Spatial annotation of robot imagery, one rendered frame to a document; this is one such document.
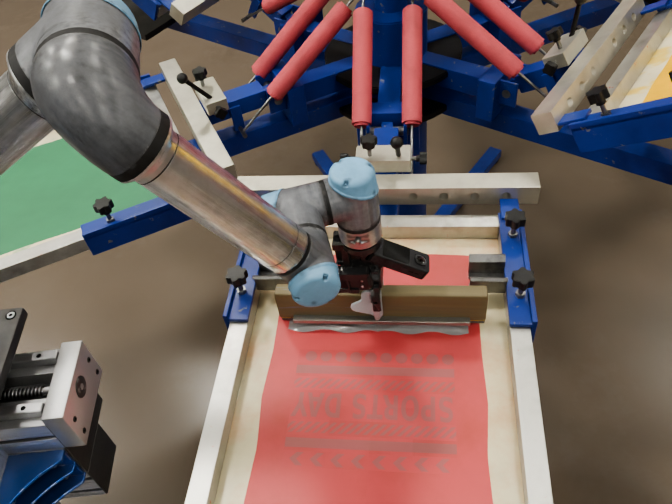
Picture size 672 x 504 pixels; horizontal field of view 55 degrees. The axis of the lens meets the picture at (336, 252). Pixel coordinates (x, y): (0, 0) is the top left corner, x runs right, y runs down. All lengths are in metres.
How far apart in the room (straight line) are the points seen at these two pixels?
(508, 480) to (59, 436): 0.71
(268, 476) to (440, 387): 0.35
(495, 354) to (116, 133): 0.82
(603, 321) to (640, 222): 0.57
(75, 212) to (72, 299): 1.22
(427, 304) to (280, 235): 0.45
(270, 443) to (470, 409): 0.36
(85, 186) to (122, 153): 1.07
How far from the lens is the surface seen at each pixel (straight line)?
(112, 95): 0.73
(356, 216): 1.03
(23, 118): 0.88
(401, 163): 1.45
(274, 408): 1.22
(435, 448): 1.16
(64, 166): 1.90
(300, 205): 0.99
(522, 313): 1.27
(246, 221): 0.82
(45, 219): 1.76
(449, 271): 1.38
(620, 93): 1.57
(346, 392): 1.22
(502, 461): 1.16
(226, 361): 1.25
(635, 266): 2.78
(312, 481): 1.15
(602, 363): 2.46
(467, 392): 1.22
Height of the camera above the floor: 2.00
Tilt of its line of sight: 47 degrees down
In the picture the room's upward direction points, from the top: 8 degrees counter-clockwise
